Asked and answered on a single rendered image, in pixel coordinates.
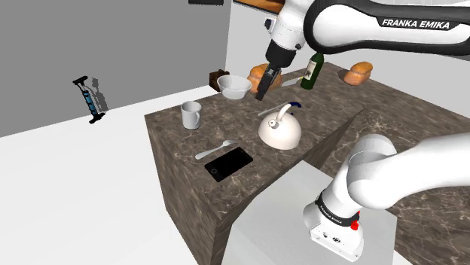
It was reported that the white mug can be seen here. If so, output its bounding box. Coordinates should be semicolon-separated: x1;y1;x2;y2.
180;100;203;130

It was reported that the white kettle with blue handle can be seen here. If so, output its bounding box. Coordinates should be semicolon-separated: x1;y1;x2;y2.
258;101;303;151

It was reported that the silver spoon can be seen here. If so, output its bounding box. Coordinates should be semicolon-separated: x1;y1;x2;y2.
194;139;237;161

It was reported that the dark brown box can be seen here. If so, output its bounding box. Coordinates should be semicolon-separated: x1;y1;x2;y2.
209;69;230;93

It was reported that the wooden wall shelf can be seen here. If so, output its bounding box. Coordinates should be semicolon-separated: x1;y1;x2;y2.
232;0;287;15

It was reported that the blue and black air pump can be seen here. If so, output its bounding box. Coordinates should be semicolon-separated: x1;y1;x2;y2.
72;75;106;125

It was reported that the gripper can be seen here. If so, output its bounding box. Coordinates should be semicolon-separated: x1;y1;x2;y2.
255;39;298;102

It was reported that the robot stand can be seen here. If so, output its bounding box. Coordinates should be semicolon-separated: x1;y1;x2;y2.
220;160;398;265

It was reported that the black phone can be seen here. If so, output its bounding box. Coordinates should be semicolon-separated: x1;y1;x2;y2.
203;146;255;183

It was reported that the round bread loaf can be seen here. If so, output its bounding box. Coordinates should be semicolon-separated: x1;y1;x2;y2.
246;63;283;95

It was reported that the silver butter knife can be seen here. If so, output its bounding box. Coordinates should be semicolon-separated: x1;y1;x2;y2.
257;102;291;117

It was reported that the green wine bottle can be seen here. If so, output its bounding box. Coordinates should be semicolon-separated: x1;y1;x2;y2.
300;52;325;90

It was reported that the white bowl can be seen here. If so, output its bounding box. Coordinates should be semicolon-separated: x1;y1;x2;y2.
216;75;253;101

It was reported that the long bread loaf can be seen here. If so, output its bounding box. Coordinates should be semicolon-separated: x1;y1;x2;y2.
343;61;374;87

